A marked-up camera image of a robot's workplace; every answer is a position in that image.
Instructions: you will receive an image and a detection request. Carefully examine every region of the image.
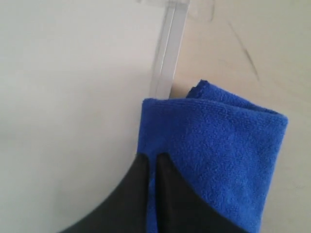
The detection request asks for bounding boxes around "white board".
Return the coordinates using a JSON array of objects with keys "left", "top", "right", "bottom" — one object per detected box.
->
[{"left": 0, "top": 0, "right": 189, "bottom": 233}]

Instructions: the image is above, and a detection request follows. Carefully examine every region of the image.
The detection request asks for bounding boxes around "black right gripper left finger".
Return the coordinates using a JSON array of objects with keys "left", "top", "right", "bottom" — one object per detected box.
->
[{"left": 63, "top": 155, "right": 149, "bottom": 233}]

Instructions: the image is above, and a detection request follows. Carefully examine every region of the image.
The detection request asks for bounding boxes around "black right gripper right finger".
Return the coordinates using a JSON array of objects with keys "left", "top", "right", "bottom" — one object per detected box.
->
[{"left": 155, "top": 154, "right": 245, "bottom": 233}]

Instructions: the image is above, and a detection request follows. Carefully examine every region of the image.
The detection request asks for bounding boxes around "blue microfibre cloth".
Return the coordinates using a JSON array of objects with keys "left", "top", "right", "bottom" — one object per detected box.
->
[{"left": 138, "top": 81, "right": 288, "bottom": 233}]

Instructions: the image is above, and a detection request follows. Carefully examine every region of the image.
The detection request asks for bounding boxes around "clear tape back right corner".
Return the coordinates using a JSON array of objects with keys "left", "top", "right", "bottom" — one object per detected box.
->
[{"left": 137, "top": 0, "right": 216, "bottom": 22}]

